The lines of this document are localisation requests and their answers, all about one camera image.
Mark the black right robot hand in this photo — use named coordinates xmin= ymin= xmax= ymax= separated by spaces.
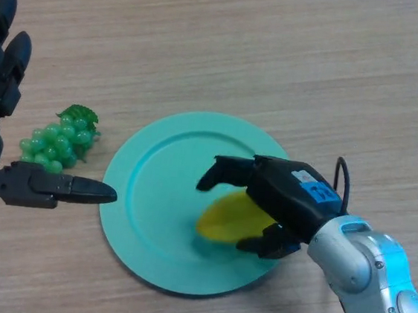
xmin=189 ymin=148 xmax=351 ymax=268

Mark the yellow starfruit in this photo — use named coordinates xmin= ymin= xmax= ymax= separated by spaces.
xmin=193 ymin=187 xmax=280 ymax=248

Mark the green round plate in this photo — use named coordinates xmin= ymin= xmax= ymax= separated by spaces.
xmin=91 ymin=101 xmax=303 ymax=306

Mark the green grape bunch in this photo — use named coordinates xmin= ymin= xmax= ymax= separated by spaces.
xmin=16 ymin=98 xmax=105 ymax=179

